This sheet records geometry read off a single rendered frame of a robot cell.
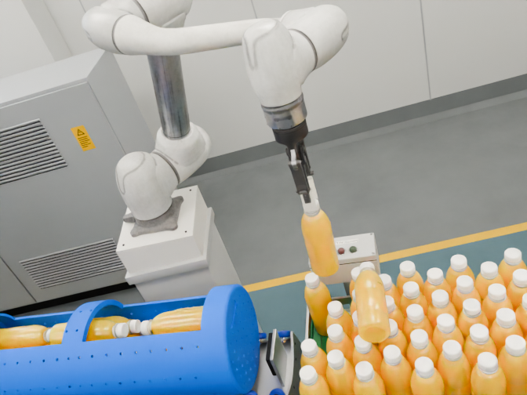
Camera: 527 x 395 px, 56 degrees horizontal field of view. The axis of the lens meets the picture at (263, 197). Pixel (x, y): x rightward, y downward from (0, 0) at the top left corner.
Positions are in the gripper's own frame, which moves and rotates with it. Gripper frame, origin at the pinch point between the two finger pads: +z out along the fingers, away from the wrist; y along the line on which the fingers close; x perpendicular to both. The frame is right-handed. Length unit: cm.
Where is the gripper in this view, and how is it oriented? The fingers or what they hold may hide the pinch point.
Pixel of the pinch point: (308, 194)
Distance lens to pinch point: 117.8
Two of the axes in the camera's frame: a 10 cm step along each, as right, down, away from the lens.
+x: 9.6, -1.5, -2.5
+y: -1.1, 6.1, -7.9
